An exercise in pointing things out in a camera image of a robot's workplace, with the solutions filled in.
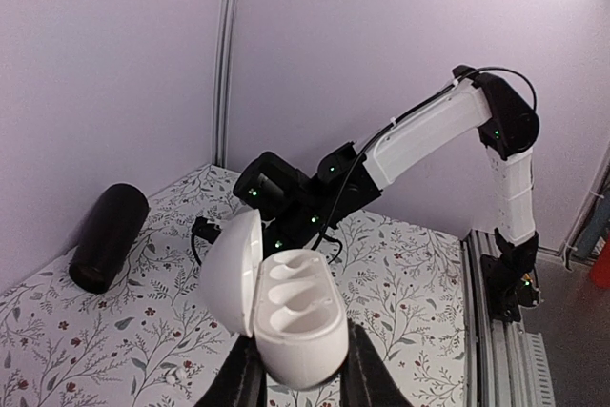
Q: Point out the black cylinder speaker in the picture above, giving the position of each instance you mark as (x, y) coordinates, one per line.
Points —
(110, 229)

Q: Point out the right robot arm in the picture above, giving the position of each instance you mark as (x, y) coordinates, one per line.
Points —
(351, 177)

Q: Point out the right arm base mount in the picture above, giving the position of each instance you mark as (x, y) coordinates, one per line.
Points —
(506, 295)

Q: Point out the aluminium front rail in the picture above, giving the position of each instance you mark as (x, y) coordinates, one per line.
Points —
(504, 364)

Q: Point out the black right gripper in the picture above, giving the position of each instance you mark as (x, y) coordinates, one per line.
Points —
(293, 228)

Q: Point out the floral patterned table mat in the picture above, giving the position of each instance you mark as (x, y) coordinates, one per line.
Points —
(63, 346)

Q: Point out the white earbud charging case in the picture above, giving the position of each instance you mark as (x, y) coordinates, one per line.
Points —
(288, 303)

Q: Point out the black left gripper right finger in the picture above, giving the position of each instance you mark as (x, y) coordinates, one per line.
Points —
(364, 378)

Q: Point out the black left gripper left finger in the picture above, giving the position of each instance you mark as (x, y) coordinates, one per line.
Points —
(241, 380)

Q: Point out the right aluminium corner post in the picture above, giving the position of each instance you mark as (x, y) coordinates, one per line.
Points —
(222, 81)

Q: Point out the red plastic bottle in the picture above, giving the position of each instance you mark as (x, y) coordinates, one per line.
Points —
(600, 271)

